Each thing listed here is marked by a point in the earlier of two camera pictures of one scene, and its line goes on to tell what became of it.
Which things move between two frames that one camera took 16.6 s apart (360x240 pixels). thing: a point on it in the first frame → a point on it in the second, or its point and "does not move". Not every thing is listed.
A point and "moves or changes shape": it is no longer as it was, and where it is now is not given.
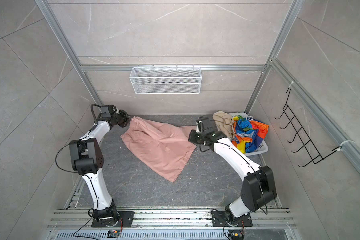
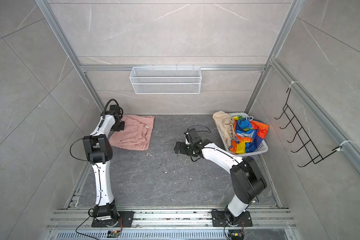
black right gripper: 193,137 → 182,151
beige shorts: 224,123 does not move
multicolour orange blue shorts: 248,134 does not move
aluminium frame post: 52,20 does not move
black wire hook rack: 313,155 does not move
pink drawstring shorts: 165,149 moves or changes shape
